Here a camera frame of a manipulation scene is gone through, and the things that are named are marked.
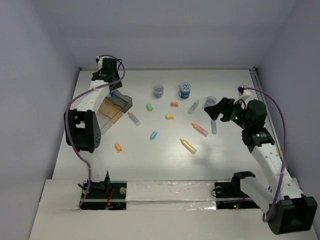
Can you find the dark grey plastic bin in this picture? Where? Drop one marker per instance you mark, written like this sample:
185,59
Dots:
123,101

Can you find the yellow highlighter marker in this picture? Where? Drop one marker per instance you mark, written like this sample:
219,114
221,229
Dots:
188,146

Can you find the blue marker cap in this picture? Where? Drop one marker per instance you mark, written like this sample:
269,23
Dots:
153,135

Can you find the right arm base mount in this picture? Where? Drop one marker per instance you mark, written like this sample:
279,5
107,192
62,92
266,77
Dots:
228,193

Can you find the yellow marker cap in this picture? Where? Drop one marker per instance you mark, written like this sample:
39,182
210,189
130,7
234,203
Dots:
169,117

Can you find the blue lid jar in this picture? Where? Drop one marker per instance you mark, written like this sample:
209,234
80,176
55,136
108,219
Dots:
184,90

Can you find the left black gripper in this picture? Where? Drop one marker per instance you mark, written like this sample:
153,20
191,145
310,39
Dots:
117,86

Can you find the green highlighter marker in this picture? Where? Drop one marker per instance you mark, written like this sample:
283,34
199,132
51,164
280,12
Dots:
193,107

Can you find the red-orange marker cap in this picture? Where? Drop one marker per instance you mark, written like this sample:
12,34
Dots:
174,104

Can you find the grey lid small jar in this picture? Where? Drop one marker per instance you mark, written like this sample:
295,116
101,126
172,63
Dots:
158,91

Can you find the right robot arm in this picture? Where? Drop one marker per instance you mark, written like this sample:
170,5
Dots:
285,207

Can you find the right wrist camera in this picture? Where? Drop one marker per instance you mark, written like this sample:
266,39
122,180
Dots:
243,91

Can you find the peach highlighter marker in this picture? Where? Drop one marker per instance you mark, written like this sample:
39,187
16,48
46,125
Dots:
134,119

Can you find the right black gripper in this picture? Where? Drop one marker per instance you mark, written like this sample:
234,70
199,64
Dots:
224,106

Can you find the clear plastic bin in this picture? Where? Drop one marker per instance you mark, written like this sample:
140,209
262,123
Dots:
104,122

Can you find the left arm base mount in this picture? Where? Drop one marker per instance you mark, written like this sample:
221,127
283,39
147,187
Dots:
104,195

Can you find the green marker cap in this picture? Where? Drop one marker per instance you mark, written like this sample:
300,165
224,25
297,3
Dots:
149,107

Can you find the clear small jar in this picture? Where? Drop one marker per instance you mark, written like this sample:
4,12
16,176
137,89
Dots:
210,101

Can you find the orange marker cap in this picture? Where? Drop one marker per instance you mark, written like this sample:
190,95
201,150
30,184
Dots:
118,148

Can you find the red-orange highlighter marker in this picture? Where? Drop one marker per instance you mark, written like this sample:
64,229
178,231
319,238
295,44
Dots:
200,129

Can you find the blue highlighter marker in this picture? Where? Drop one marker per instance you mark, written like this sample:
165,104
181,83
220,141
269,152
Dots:
213,127

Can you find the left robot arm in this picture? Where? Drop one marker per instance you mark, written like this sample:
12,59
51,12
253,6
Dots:
81,123

